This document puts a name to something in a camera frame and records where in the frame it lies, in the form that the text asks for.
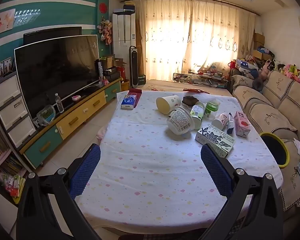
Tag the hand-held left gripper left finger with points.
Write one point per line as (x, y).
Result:
(86, 172)

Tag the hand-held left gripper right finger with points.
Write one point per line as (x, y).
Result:
(215, 172)

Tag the black bin with yellow rim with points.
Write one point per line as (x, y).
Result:
(273, 147)

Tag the white floral carton box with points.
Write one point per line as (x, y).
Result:
(215, 140)

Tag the small blue white tube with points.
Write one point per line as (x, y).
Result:
(230, 127)

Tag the small white pink cup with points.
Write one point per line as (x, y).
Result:
(221, 121)

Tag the pink drink carton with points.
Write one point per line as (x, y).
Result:
(242, 125)

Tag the green plastic bottle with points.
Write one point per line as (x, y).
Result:
(211, 110)

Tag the white instant noodle cup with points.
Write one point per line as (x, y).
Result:
(180, 120)

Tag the dark brown wrapper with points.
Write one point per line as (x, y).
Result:
(190, 100)

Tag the red snack packet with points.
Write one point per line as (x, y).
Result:
(195, 90)

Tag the cream dotted paper cup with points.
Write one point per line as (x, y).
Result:
(165, 103)

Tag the white crumpled paper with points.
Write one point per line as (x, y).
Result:
(297, 141)

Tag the beige sofa with covers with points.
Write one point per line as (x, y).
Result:
(272, 115)

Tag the yellow and green television cabinet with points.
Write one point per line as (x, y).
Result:
(72, 121)

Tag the white dotted tablecloth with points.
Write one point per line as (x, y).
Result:
(145, 155)

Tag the clear water bottle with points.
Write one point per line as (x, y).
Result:
(59, 105)

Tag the small pink dish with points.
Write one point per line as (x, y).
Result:
(76, 98)

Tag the pile of colourful booklets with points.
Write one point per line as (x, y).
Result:
(12, 187)

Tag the row of plush toys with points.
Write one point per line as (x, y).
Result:
(290, 70)

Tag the blue tissue pack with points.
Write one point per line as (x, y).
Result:
(128, 102)

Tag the shelf of books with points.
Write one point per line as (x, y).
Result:
(0, 145)

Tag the white plastic drawer unit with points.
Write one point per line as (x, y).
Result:
(12, 115)

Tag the glass coffee table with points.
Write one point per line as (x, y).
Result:
(202, 78)

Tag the flat red box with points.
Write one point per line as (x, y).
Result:
(137, 92)

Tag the yellow bucket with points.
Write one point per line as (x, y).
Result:
(126, 85)

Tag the floral floor mat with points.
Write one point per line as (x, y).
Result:
(165, 86)

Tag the large curved television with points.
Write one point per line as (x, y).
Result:
(55, 75)

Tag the tall black box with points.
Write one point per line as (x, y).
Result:
(98, 70)

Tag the pile of bags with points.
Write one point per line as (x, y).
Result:
(242, 65)

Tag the small green box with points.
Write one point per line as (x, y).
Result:
(141, 79)

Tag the open cardboard boxes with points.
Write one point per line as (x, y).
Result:
(110, 61)

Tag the black tower fan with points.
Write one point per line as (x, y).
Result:
(133, 67)

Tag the stacked cardboard boxes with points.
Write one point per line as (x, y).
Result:
(258, 38)

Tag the framed photos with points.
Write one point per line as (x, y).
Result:
(1, 68)

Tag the cream embroidered curtain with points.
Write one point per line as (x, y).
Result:
(220, 37)
(162, 37)

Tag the white standing air conditioner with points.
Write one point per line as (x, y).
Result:
(123, 37)

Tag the hanging artificial flowers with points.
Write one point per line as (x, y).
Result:
(105, 31)

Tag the flat black television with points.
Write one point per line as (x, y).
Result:
(52, 33)

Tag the red round wall ornament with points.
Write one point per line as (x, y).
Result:
(103, 7)

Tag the shiny wall sticker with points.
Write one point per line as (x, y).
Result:
(27, 16)

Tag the cartoon wall poster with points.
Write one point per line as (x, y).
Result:
(2, 22)

